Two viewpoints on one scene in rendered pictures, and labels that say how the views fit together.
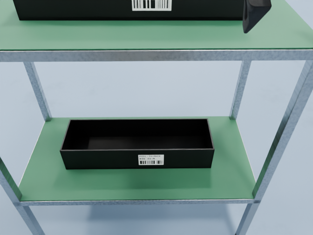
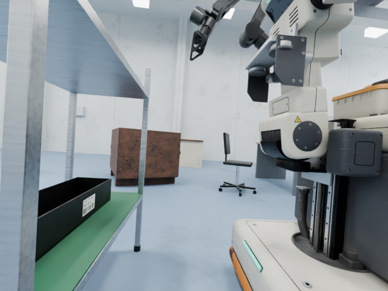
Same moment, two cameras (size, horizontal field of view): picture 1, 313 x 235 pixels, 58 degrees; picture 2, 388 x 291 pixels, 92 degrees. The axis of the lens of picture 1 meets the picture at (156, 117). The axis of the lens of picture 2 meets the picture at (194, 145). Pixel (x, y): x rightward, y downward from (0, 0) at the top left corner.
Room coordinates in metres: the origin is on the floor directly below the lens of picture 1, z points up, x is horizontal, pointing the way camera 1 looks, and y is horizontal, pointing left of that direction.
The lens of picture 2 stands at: (0.34, 0.78, 0.68)
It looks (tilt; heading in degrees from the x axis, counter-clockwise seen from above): 1 degrees down; 266
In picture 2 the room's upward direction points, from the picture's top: 4 degrees clockwise
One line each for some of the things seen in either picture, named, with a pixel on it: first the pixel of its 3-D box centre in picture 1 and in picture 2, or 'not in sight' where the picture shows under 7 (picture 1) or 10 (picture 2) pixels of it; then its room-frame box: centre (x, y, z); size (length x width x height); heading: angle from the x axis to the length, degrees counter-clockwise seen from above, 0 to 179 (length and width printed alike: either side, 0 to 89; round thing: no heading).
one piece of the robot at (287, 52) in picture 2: not in sight; (274, 67); (-0.01, 0.06, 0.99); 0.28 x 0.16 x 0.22; 90
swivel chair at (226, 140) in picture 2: not in sight; (238, 162); (-0.50, -1.91, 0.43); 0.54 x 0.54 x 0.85
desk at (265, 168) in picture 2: not in sight; (289, 164); (-1.66, -2.51, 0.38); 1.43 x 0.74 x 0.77; 91
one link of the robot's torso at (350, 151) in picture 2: not in sight; (309, 149); (-0.13, 0.12, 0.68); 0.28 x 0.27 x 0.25; 90
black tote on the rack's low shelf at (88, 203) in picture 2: (139, 143); (58, 208); (0.77, 0.07, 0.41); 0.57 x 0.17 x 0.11; 91
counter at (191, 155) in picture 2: not in sight; (187, 151); (0.15, -5.25, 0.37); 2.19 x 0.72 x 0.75; 92
